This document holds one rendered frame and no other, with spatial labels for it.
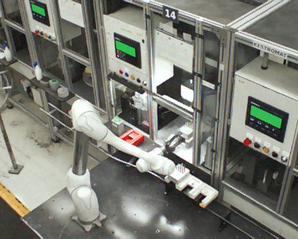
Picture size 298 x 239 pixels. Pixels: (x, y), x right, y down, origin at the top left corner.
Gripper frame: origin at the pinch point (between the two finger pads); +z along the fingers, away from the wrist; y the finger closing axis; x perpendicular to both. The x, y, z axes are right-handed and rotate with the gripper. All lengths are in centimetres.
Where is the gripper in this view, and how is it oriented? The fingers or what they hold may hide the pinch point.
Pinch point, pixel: (178, 138)
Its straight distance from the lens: 316.3
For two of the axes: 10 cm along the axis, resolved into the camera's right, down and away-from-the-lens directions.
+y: -0.3, -7.8, -6.2
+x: -7.2, -4.1, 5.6
